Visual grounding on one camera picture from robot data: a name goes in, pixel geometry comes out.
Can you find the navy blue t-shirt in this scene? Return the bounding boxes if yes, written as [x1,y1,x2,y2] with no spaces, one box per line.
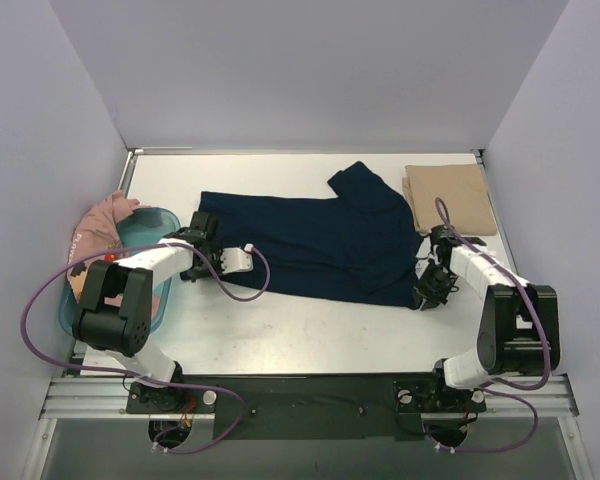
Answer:
[199,162,422,310]

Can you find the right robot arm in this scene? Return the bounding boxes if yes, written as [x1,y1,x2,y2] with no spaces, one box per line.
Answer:
[414,225,561,409]

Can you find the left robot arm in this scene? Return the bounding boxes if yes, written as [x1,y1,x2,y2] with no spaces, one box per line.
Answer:
[72,212,222,412]

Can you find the teal plastic basket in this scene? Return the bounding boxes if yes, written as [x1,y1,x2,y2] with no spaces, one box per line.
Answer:
[58,207,181,335]

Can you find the folded tan t-shirt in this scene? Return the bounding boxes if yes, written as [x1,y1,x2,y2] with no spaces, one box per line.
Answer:
[402,164,498,236]

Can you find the pink graphic t-shirt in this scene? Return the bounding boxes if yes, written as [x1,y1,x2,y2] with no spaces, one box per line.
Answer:
[66,190,150,301]

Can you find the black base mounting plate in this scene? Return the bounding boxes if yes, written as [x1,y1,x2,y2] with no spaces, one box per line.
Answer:
[126,373,486,441]

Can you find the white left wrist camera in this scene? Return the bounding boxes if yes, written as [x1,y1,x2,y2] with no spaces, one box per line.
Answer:
[220,243,254,275]

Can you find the aluminium front rail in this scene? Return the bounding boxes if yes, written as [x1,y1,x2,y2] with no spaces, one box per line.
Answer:
[40,376,579,419]

